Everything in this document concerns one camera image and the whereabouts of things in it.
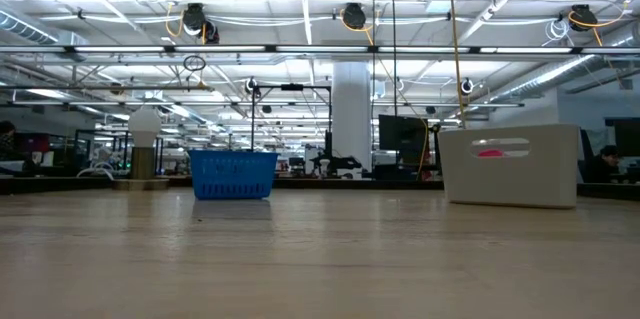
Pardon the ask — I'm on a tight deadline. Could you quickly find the white plastic bin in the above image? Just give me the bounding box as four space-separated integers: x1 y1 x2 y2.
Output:
438 123 580 210

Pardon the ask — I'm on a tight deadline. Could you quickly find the yellow hanging cable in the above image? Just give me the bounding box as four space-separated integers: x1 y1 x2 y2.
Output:
446 0 469 130

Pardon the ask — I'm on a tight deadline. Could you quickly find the black monitor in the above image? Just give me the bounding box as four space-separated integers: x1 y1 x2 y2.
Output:
378 114 430 153
613 123 640 159

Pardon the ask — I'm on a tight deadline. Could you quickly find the black hanging cable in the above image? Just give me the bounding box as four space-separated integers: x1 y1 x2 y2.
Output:
388 0 399 165
369 0 377 125

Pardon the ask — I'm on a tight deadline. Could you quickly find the white light bulb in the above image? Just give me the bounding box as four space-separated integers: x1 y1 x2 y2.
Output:
112 107 171 192

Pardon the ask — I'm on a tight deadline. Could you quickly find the person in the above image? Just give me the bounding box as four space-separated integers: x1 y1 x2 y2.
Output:
584 144 624 184
0 119 24 176

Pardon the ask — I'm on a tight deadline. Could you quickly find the maroon screen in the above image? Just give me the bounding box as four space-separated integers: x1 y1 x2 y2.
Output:
14 132 50 154

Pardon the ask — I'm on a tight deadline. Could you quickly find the white pillar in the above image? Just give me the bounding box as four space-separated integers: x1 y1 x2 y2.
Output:
332 62 372 173

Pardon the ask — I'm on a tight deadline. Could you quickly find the long ceiling light bar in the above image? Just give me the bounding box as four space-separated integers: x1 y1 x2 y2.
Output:
0 44 640 56

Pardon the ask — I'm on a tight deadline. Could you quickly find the blue plastic basket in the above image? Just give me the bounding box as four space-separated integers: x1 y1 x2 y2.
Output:
188 150 280 201

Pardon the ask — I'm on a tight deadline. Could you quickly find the black ceiling cable reel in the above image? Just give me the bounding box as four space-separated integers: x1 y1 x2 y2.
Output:
569 4 592 31
182 3 207 31
342 3 367 31

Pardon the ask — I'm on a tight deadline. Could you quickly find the black aluminium table frame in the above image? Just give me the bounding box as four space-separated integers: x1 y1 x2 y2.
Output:
0 176 640 203

